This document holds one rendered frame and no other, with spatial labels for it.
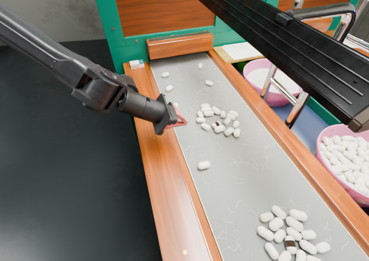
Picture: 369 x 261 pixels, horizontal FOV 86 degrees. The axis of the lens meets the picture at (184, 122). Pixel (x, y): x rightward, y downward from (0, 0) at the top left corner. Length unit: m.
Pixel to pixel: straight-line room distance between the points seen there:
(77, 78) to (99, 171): 1.16
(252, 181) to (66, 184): 1.27
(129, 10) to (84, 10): 2.25
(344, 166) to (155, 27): 0.85
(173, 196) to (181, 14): 0.75
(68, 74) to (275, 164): 0.57
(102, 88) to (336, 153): 0.68
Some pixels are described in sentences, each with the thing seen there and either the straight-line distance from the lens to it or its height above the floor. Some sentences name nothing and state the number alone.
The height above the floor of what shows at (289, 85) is 0.73.
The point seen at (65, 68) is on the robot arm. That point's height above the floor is 1.04.
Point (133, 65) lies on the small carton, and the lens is 0.93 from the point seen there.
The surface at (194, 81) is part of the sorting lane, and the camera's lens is 0.88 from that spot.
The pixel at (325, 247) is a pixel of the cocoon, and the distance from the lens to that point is 0.58.
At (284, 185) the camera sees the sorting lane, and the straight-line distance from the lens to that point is 0.62.
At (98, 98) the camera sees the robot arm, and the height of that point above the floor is 0.99.
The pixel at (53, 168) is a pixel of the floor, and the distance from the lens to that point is 1.71.
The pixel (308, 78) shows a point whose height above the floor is 1.06.
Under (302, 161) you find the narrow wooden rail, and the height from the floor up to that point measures 0.77.
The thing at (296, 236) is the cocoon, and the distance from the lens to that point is 0.56.
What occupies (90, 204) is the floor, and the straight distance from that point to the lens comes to 1.45.
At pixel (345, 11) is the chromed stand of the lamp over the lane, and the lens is 0.54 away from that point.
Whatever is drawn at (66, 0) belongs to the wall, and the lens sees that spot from 3.17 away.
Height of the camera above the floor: 1.25
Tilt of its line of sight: 47 degrees down
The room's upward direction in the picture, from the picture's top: straight up
